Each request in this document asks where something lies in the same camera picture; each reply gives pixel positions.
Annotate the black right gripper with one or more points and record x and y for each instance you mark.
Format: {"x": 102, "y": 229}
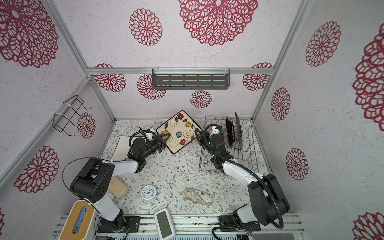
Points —
{"x": 200, "y": 131}

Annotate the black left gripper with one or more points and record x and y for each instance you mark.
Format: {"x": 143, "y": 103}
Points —
{"x": 165, "y": 139}

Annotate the black square plate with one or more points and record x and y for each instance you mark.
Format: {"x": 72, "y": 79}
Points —
{"x": 182, "y": 129}

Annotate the black plate yellow rim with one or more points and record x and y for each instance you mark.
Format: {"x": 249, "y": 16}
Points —
{"x": 239, "y": 131}

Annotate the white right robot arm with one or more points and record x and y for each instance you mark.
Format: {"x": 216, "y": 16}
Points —
{"x": 268, "y": 202}

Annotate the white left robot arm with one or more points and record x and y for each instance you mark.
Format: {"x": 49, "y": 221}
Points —
{"x": 93, "y": 180}

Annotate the black round plate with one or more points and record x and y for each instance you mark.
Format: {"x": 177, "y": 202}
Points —
{"x": 230, "y": 131}

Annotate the small white alarm clock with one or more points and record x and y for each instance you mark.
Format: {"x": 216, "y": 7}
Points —
{"x": 149, "y": 193}

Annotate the clear plastic bag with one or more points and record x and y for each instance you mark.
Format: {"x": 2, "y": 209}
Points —
{"x": 198, "y": 197}

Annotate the yellow sponge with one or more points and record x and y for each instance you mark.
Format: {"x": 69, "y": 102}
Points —
{"x": 117, "y": 187}

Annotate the white digital scale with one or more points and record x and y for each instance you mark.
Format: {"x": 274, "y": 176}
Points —
{"x": 164, "y": 224}

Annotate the chrome wire dish rack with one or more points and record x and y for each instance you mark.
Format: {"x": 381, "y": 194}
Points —
{"x": 247, "y": 157}

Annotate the grey wall shelf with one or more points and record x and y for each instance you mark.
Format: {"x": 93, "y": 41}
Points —
{"x": 191, "y": 79}

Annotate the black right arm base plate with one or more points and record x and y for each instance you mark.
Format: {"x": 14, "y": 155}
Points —
{"x": 230, "y": 223}

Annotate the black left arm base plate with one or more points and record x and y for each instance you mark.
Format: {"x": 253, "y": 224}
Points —
{"x": 119, "y": 225}

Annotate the black wire wall basket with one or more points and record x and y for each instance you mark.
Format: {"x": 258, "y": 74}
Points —
{"x": 71, "y": 109}

